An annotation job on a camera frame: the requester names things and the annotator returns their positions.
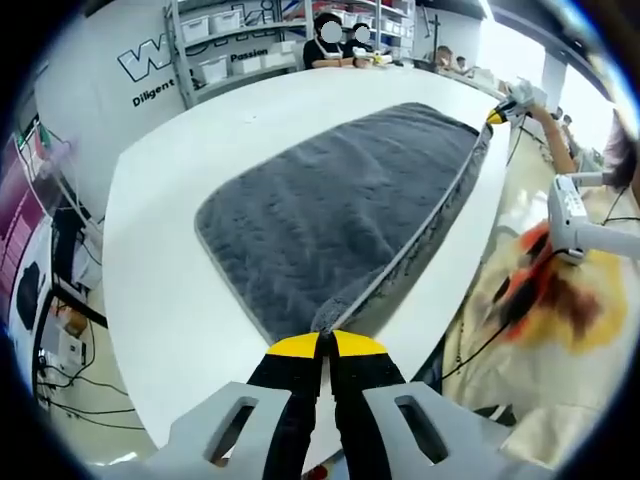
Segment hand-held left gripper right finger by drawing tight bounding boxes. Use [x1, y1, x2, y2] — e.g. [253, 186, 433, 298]
[327, 329, 504, 480]

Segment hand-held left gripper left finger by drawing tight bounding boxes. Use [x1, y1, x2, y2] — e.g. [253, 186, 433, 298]
[167, 332, 322, 480]

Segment grey towel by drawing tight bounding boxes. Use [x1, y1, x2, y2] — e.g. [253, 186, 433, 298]
[193, 101, 494, 346]

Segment black upright stand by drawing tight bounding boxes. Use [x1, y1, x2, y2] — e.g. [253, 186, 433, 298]
[430, 13, 444, 57]

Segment white chest device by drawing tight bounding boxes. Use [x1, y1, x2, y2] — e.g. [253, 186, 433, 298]
[547, 172, 640, 266]

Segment person's patterned yellow shirt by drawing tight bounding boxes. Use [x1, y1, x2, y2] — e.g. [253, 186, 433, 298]
[414, 169, 640, 471]

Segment cardboard box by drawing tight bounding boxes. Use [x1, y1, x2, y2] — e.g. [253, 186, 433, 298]
[59, 309, 89, 336]

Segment white side desk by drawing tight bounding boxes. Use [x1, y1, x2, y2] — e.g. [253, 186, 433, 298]
[0, 209, 109, 351]

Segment black bag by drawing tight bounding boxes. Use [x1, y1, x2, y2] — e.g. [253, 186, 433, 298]
[16, 260, 42, 331]

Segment monitor with purple screen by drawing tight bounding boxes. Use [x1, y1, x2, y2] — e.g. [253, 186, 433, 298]
[0, 189, 46, 301]

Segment metal shelf with white bins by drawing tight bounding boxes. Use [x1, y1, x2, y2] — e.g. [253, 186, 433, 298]
[179, 0, 416, 84]

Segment black chest device cable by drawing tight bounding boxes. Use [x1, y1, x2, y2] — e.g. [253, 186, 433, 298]
[439, 252, 559, 381]

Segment black floor cables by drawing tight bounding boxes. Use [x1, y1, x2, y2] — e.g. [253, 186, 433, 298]
[34, 349, 146, 431]

